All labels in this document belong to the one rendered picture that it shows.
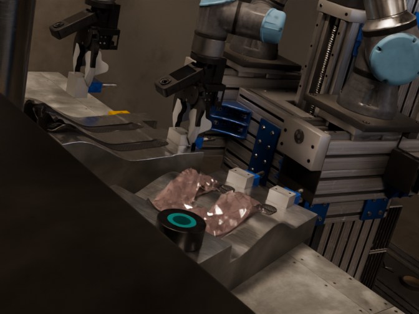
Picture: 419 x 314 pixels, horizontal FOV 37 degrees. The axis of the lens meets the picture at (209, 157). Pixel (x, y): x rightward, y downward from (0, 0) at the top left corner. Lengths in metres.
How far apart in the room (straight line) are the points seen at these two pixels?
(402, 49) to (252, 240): 0.53
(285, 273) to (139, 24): 2.41
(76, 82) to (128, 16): 1.83
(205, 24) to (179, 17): 2.15
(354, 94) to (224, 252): 0.67
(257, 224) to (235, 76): 0.79
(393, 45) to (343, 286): 0.51
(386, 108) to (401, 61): 0.20
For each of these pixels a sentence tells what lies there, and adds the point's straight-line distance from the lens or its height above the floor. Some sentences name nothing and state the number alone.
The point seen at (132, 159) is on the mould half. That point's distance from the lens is 1.37.
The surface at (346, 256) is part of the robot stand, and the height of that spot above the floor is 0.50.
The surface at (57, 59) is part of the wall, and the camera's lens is 3.35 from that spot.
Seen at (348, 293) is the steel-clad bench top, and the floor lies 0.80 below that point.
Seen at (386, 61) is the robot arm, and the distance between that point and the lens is 1.41.
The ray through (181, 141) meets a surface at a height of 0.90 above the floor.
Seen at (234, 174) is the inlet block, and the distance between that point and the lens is 1.43.
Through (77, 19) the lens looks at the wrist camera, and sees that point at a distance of 1.60.
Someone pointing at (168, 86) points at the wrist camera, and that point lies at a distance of 1.41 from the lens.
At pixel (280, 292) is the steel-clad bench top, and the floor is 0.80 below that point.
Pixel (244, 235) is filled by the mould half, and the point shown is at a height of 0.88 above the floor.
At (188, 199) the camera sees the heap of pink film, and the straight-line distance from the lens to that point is 1.21.
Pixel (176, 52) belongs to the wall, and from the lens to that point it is 3.63.
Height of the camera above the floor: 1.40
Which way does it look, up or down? 20 degrees down
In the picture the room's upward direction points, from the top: 13 degrees clockwise
